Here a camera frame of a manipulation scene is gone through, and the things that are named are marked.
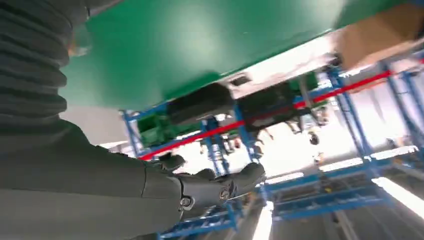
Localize blue metal rack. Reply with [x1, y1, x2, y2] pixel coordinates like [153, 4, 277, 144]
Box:
[121, 49, 424, 240]

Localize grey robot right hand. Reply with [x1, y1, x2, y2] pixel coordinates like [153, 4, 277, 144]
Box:
[0, 119, 268, 240]

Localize brown cardboard box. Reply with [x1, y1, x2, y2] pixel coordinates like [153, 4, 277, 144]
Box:
[333, 2, 424, 71]

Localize green plastic crate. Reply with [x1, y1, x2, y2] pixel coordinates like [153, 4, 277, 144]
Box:
[136, 111, 201, 147]
[288, 71, 320, 95]

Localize ribbed grey right arm sleeve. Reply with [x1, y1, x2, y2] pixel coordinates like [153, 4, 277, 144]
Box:
[0, 0, 125, 149]

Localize red pole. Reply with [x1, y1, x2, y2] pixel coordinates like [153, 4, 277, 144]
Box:
[138, 56, 424, 162]

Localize green table mat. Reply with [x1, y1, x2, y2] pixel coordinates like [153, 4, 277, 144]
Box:
[58, 0, 409, 112]

